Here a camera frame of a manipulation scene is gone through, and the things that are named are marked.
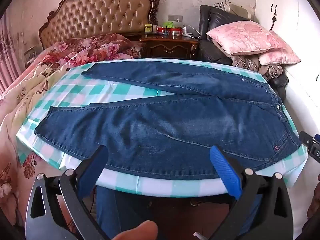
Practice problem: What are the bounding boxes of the green white checkered tablecloth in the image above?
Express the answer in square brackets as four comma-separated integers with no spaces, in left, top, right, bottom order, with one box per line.
[15,58,308,198]

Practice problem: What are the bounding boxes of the tufted carved wooden headboard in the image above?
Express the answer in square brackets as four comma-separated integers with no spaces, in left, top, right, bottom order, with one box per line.
[39,0,160,50]

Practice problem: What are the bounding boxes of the black leather armchair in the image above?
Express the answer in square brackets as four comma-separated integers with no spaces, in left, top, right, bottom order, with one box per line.
[199,5,289,98]

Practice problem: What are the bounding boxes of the beige cushion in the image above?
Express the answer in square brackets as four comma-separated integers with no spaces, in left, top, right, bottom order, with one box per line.
[228,2,252,21]

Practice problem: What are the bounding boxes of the pink curtain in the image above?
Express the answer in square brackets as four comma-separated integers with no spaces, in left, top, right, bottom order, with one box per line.
[0,15,23,98]

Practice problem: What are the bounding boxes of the brown plaid blanket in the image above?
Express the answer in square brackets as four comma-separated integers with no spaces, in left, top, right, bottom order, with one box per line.
[231,54,283,78]

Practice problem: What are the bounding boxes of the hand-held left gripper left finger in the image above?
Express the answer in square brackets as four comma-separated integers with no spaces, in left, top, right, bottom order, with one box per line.
[25,145,112,240]

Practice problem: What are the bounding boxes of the small pink floral pillow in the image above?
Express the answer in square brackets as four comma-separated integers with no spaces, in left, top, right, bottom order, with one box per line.
[259,49,301,66]

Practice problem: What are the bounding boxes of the black wall hooks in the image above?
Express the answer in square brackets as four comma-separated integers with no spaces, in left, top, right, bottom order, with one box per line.
[269,3,278,32]

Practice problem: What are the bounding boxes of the floral quilt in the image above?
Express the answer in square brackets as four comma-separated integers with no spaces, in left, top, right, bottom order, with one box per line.
[0,34,143,233]

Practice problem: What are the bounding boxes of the white power strip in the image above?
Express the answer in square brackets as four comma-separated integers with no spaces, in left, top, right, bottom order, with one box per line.
[182,25,200,39]

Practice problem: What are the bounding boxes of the person's legs in blue pants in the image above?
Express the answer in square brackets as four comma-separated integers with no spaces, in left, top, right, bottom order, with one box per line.
[96,186,260,240]

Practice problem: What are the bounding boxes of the blue denim pants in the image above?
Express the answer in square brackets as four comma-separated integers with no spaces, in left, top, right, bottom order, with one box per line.
[34,61,303,180]

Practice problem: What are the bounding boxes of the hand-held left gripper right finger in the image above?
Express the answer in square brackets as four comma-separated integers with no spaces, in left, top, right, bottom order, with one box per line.
[209,145,294,240]

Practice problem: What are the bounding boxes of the dark wooden nightstand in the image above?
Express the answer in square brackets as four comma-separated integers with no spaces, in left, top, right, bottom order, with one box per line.
[139,31,200,60]

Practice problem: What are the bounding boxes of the large pink floral pillow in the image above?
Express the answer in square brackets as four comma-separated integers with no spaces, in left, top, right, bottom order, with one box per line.
[205,21,288,56]

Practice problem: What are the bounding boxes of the person's left hand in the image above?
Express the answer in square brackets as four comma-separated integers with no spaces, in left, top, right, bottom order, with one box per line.
[109,220,158,240]

